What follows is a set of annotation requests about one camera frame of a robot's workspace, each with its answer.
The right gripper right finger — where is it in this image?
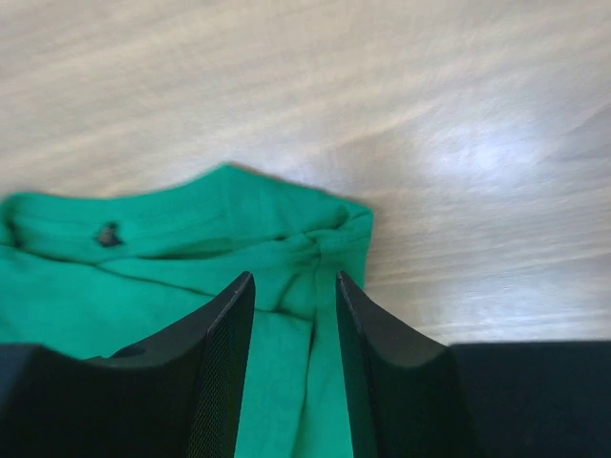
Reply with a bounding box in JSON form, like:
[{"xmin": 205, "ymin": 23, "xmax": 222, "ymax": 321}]
[{"xmin": 336, "ymin": 273, "xmax": 610, "ymax": 457}]

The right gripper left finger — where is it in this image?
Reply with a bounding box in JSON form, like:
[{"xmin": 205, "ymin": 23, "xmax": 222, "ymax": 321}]
[{"xmin": 1, "ymin": 273, "xmax": 255, "ymax": 457}]

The green t shirt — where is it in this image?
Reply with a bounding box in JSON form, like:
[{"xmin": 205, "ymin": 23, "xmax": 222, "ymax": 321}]
[{"xmin": 1, "ymin": 165, "xmax": 373, "ymax": 457}]

